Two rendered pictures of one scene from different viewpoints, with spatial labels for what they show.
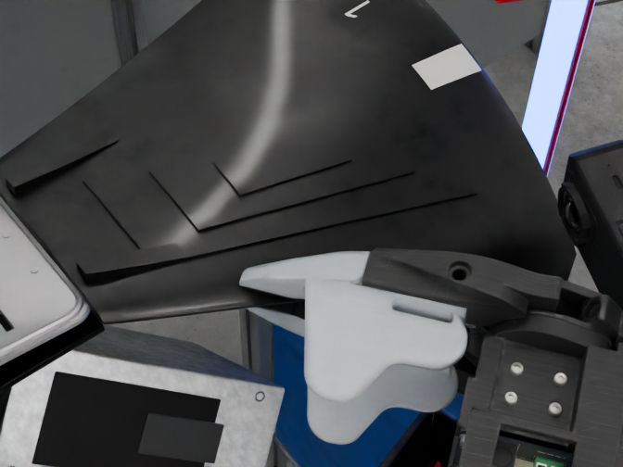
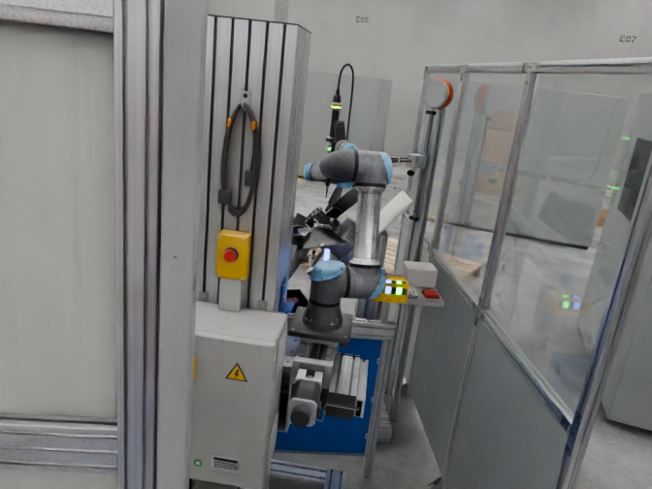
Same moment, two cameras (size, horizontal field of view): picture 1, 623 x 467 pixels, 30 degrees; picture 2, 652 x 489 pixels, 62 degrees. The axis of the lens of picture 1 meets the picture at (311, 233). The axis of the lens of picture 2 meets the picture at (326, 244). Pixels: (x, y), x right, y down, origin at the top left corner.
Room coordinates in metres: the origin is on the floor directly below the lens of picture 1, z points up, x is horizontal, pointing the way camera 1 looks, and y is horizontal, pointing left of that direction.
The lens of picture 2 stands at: (1.68, -2.03, 1.91)
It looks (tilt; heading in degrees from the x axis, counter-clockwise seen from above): 17 degrees down; 123
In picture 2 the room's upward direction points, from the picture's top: 7 degrees clockwise
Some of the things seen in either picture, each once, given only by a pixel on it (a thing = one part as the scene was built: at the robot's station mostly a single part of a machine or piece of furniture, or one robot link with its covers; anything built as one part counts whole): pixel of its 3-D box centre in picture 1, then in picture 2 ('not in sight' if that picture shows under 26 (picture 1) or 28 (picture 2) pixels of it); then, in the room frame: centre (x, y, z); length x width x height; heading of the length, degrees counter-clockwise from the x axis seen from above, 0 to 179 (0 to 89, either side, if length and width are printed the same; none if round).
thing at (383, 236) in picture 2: not in sight; (369, 329); (0.44, 0.45, 0.58); 0.09 x 0.05 x 1.15; 128
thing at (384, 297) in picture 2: not in sight; (388, 290); (0.71, 0.04, 1.02); 0.16 x 0.10 x 0.11; 38
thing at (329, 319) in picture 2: not in sight; (323, 309); (0.71, -0.49, 1.09); 0.15 x 0.15 x 0.10
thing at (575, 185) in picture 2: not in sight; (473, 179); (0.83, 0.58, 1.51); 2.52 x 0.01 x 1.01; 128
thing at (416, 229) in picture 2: not in sight; (410, 262); (0.46, 0.82, 0.90); 0.08 x 0.06 x 1.80; 163
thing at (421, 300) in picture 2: not in sight; (413, 289); (0.62, 0.57, 0.85); 0.36 x 0.24 x 0.03; 128
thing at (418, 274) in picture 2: not in sight; (418, 273); (0.59, 0.64, 0.92); 0.17 x 0.16 x 0.11; 38
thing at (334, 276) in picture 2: not in sight; (329, 280); (0.72, -0.48, 1.20); 0.13 x 0.12 x 0.14; 44
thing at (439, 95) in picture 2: not in sight; (439, 94); (0.46, 0.82, 1.88); 0.16 x 0.07 x 0.16; 163
